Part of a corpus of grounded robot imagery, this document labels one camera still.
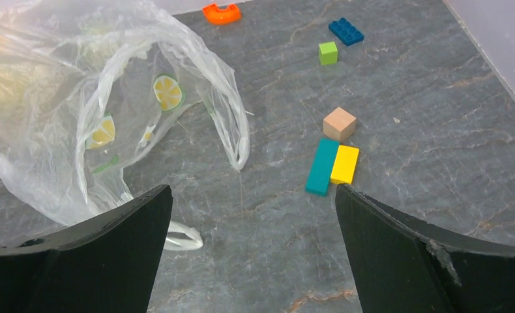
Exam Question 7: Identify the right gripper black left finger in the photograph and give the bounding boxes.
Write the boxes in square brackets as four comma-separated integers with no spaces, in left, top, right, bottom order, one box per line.
[0,185,173,312]

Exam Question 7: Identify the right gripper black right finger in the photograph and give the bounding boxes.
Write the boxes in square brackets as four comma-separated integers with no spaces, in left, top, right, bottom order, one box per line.
[335,185,515,312]

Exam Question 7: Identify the clear plastic bag of fruits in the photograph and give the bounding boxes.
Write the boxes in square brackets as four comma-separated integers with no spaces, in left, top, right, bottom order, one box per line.
[0,1,250,226]

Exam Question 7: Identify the yellow teal toy block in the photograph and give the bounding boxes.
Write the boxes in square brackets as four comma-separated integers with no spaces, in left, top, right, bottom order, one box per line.
[305,138,340,196]

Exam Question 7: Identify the wooden toy cube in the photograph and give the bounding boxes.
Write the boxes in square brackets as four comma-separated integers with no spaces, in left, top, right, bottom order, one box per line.
[323,107,357,142]

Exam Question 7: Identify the green toy cube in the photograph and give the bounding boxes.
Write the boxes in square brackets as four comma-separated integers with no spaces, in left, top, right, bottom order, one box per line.
[318,41,338,66]

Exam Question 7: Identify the blue toy brick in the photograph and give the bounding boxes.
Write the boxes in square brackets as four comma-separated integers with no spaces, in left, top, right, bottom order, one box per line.
[328,18,364,46]

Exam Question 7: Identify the orange curved toy block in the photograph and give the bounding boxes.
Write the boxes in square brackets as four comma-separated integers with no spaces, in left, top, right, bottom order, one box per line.
[202,3,242,25]

